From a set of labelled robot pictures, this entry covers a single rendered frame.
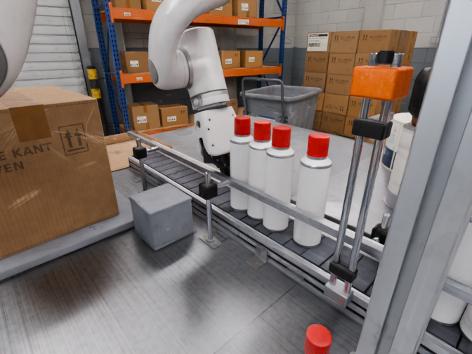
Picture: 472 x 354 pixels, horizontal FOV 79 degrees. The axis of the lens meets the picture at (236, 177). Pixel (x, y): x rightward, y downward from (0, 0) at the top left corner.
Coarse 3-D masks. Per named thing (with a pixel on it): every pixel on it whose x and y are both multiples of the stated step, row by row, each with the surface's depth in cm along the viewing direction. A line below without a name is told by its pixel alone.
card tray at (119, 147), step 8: (112, 136) 122; (120, 136) 124; (128, 136) 126; (144, 136) 124; (112, 144) 122; (120, 144) 122; (128, 144) 122; (144, 144) 122; (168, 144) 110; (112, 152) 112; (120, 152) 112; (128, 152) 112; (112, 160) 105; (120, 160) 105; (128, 160) 105; (112, 168) 98; (120, 168) 98
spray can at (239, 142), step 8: (240, 120) 56; (248, 120) 56; (240, 128) 56; (248, 128) 57; (232, 136) 58; (240, 136) 57; (248, 136) 58; (232, 144) 58; (240, 144) 57; (248, 144) 57; (232, 152) 58; (240, 152) 57; (248, 152) 58; (232, 160) 59; (240, 160) 58; (248, 160) 58; (232, 168) 60; (240, 168) 59; (232, 176) 61; (240, 176) 60; (232, 192) 62; (240, 192) 61; (232, 200) 63; (240, 200) 62; (232, 208) 64; (240, 208) 63
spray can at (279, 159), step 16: (288, 128) 49; (272, 144) 51; (288, 144) 50; (272, 160) 50; (288, 160) 50; (272, 176) 52; (288, 176) 51; (272, 192) 53; (288, 192) 53; (272, 208) 54; (272, 224) 55
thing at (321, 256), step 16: (144, 160) 92; (160, 160) 92; (176, 176) 80; (192, 176) 80; (224, 192) 72; (224, 208) 65; (256, 224) 59; (288, 224) 59; (288, 240) 54; (304, 256) 50; (320, 256) 50; (368, 272) 46; (368, 288) 44; (448, 336) 36; (464, 352) 34
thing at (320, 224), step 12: (132, 132) 92; (156, 144) 81; (180, 156) 72; (204, 168) 65; (228, 180) 59; (252, 192) 55; (264, 192) 54; (276, 204) 51; (288, 204) 50; (300, 216) 47; (312, 216) 46; (324, 228) 44; (336, 228) 43; (348, 240) 42; (372, 252) 39; (444, 288) 34; (456, 288) 33; (468, 288) 32; (468, 300) 32
